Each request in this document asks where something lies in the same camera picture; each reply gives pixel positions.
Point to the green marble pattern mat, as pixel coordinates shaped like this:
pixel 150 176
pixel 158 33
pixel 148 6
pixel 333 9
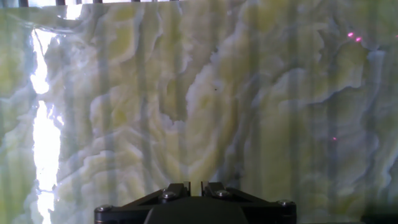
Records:
pixel 199 93

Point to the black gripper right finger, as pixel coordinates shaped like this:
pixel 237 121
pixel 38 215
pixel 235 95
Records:
pixel 264 211

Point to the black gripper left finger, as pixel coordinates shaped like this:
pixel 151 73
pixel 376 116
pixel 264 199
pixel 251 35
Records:
pixel 140 208

